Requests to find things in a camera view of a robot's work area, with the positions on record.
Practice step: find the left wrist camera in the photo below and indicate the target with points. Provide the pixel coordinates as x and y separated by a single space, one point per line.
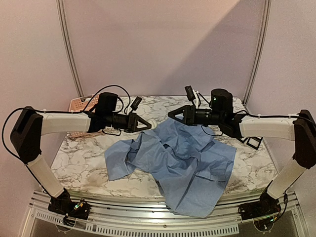
136 103

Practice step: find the aluminium post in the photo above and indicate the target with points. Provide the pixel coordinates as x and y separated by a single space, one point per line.
68 47
258 52

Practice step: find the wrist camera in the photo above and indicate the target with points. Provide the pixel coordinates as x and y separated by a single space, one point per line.
136 103
190 93

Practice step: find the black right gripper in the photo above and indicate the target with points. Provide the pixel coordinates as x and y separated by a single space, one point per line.
188 115

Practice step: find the blue shirt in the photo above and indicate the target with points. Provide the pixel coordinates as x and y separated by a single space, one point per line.
191 168

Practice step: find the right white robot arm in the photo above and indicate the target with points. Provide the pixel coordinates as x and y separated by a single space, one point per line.
299 128

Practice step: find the black frame box right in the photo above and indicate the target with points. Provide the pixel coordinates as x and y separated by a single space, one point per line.
254 142

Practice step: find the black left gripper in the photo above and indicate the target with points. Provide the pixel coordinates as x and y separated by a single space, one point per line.
133 123

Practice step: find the aluminium front rail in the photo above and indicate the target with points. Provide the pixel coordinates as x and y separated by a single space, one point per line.
150 217

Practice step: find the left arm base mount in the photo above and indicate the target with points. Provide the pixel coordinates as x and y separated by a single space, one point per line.
65 206

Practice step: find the left aluminium post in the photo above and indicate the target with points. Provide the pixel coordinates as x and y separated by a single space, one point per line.
68 47

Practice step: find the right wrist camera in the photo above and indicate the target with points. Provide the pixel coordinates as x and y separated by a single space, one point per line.
190 93

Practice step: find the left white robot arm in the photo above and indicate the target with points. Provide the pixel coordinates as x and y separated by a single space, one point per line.
32 124

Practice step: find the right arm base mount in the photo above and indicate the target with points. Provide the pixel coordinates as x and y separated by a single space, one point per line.
265 206

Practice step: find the right aluminium post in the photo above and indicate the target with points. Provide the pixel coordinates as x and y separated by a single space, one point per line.
258 52

